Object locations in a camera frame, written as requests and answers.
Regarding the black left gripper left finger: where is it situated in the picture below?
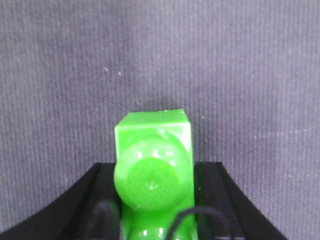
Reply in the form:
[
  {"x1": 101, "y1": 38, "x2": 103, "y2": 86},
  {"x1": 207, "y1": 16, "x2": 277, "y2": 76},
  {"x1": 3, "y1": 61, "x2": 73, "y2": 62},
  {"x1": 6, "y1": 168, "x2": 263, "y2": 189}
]
[{"x1": 0, "y1": 163, "x2": 122, "y2": 240}]

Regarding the black cable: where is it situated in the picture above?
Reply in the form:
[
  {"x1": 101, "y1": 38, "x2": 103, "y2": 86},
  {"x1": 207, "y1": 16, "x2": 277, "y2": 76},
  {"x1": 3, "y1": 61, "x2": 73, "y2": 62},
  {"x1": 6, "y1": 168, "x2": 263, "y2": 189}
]
[{"x1": 92, "y1": 201, "x2": 248, "y2": 240}]

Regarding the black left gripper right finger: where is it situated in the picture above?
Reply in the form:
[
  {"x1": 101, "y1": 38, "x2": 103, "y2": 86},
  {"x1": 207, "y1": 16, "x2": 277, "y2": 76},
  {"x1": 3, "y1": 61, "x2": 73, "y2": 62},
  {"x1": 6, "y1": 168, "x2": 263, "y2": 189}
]
[{"x1": 194, "y1": 162, "x2": 286, "y2": 240}]

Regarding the green toy block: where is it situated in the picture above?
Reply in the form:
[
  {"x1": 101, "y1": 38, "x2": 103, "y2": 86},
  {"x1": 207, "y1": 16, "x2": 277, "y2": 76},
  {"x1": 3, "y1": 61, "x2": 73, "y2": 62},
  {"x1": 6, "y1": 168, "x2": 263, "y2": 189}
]
[{"x1": 114, "y1": 109, "x2": 195, "y2": 240}]

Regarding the dark grey conveyor belt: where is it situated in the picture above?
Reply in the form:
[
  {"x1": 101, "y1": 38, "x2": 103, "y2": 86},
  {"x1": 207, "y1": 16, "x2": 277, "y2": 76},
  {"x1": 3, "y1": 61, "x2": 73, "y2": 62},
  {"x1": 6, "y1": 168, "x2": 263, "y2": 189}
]
[{"x1": 0, "y1": 0, "x2": 320, "y2": 240}]

